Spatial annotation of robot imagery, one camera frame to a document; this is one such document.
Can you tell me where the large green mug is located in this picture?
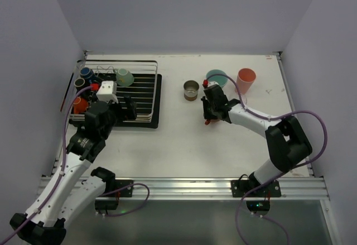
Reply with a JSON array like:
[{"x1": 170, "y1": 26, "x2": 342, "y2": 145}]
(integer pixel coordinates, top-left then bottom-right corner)
[{"x1": 206, "y1": 69, "x2": 228, "y2": 88}]

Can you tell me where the white brown cup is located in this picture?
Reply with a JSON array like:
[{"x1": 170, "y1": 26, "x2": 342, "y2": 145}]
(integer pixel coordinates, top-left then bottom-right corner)
[{"x1": 184, "y1": 80, "x2": 199, "y2": 101}]

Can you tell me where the small green cup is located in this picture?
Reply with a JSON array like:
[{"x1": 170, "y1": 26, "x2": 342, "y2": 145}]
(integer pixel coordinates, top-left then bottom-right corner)
[{"x1": 114, "y1": 69, "x2": 134, "y2": 87}]

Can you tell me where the pink plastic cup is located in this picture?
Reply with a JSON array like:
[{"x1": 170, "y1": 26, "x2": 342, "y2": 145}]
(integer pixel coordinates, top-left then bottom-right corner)
[{"x1": 237, "y1": 68, "x2": 256, "y2": 94}]

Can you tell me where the black cup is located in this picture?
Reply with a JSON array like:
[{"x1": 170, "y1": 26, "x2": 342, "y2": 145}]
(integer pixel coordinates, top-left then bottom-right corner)
[{"x1": 74, "y1": 78, "x2": 88, "y2": 91}]

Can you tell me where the clear glass cup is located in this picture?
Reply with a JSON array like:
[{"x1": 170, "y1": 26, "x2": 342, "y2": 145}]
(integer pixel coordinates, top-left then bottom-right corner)
[{"x1": 240, "y1": 95, "x2": 247, "y2": 105}]

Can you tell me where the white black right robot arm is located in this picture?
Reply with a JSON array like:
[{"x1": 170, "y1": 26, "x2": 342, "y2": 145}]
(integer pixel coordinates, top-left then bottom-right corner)
[{"x1": 201, "y1": 84, "x2": 312, "y2": 190}]

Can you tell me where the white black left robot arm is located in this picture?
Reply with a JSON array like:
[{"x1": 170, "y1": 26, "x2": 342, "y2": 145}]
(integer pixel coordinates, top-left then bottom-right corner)
[{"x1": 10, "y1": 96, "x2": 137, "y2": 244}]

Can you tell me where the black drip tray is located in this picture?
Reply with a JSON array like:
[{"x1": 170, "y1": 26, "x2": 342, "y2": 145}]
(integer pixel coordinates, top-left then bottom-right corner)
[{"x1": 69, "y1": 73, "x2": 162, "y2": 129}]

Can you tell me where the orange mug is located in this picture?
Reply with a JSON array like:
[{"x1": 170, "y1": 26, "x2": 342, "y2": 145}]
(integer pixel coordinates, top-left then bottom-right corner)
[{"x1": 73, "y1": 97, "x2": 89, "y2": 114}]

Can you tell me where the blue cup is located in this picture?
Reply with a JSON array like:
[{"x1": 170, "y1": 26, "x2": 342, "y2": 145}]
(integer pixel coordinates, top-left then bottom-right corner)
[{"x1": 80, "y1": 67, "x2": 96, "y2": 84}]

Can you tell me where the left black controller box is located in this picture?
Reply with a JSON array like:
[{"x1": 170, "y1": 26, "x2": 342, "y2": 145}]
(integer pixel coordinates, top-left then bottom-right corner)
[{"x1": 94, "y1": 199, "x2": 118, "y2": 214}]

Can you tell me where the black controller box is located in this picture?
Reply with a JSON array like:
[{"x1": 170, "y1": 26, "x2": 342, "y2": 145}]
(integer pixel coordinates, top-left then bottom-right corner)
[
  {"x1": 246, "y1": 200, "x2": 271, "y2": 215},
  {"x1": 94, "y1": 199, "x2": 118, "y2": 214}
]

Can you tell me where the right black controller box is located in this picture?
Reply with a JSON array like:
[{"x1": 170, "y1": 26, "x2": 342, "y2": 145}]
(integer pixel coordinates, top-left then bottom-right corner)
[{"x1": 246, "y1": 200, "x2": 271, "y2": 215}]

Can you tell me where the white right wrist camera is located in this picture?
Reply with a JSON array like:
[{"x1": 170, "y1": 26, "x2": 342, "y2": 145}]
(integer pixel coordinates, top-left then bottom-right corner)
[{"x1": 208, "y1": 81, "x2": 219, "y2": 88}]

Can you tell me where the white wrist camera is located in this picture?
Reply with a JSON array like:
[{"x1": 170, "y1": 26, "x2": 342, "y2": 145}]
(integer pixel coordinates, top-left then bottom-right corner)
[
  {"x1": 208, "y1": 81, "x2": 219, "y2": 88},
  {"x1": 96, "y1": 80, "x2": 119, "y2": 103}
]

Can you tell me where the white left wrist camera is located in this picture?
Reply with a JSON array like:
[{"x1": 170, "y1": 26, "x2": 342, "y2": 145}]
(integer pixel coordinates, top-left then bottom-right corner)
[{"x1": 96, "y1": 80, "x2": 119, "y2": 103}]

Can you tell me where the metal wire dish rack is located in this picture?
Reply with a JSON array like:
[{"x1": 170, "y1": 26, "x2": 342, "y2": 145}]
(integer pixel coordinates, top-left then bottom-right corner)
[{"x1": 78, "y1": 60, "x2": 162, "y2": 128}]

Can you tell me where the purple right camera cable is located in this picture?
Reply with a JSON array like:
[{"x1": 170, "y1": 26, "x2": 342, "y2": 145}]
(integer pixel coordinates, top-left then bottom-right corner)
[{"x1": 202, "y1": 73, "x2": 329, "y2": 190}]

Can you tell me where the purple camera cable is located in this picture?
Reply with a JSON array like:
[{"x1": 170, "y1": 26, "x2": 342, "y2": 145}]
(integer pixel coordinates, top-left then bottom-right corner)
[
  {"x1": 202, "y1": 73, "x2": 329, "y2": 190},
  {"x1": 0, "y1": 83, "x2": 101, "y2": 242}
]

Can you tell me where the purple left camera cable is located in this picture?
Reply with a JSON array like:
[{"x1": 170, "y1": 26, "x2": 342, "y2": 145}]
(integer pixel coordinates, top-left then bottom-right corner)
[{"x1": 0, "y1": 83, "x2": 101, "y2": 242}]

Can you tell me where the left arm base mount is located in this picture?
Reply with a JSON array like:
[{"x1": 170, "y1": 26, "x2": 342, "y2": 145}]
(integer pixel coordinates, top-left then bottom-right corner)
[{"x1": 103, "y1": 179, "x2": 134, "y2": 198}]

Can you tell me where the aluminium right side rail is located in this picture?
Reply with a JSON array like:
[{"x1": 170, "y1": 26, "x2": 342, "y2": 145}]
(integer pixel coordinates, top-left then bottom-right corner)
[{"x1": 274, "y1": 51, "x2": 312, "y2": 169}]

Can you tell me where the aluminium rail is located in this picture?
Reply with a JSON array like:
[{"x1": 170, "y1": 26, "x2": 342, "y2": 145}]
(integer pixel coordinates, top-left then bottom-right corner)
[
  {"x1": 274, "y1": 51, "x2": 312, "y2": 169},
  {"x1": 116, "y1": 177, "x2": 329, "y2": 200}
]

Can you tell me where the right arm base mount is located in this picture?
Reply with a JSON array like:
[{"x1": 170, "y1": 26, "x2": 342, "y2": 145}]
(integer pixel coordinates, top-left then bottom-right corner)
[{"x1": 230, "y1": 174, "x2": 282, "y2": 198}]

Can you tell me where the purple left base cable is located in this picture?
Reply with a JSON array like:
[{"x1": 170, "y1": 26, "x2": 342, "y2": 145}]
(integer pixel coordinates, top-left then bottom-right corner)
[{"x1": 96, "y1": 182, "x2": 151, "y2": 218}]

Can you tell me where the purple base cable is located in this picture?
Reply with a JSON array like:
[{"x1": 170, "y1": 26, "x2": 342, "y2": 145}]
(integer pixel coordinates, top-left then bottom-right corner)
[
  {"x1": 96, "y1": 182, "x2": 151, "y2": 218},
  {"x1": 234, "y1": 177, "x2": 292, "y2": 245}
]

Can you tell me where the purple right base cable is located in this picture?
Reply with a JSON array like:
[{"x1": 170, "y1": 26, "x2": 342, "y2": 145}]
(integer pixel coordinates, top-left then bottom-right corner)
[{"x1": 234, "y1": 177, "x2": 292, "y2": 245}]

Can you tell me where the aluminium front rail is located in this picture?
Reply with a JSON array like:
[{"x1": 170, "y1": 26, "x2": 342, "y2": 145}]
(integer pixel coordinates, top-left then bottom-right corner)
[{"x1": 116, "y1": 177, "x2": 329, "y2": 200}]

